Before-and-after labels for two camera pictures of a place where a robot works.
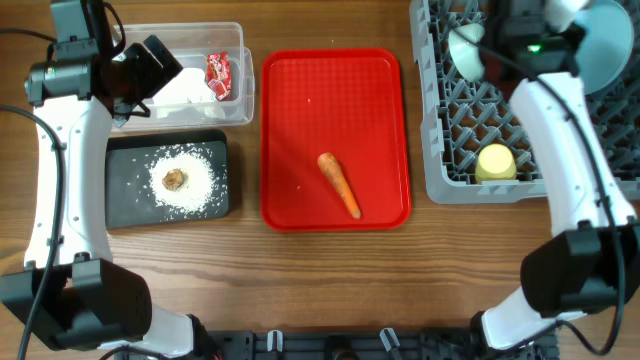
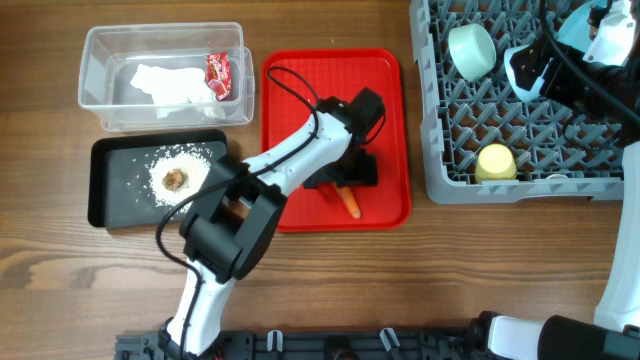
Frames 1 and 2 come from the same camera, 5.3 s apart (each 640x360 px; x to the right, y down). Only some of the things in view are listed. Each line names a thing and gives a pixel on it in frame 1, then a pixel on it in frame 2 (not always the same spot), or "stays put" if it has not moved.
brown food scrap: (175, 179) stays put
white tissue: (189, 86) stays put
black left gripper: (157, 77) → (365, 172)
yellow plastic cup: (495, 162) stays put
